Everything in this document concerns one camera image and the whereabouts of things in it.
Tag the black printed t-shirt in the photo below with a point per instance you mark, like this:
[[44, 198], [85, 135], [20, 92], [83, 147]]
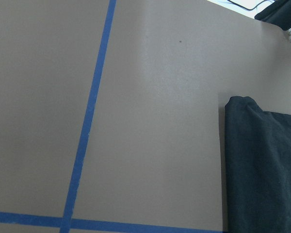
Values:
[[258, 168]]

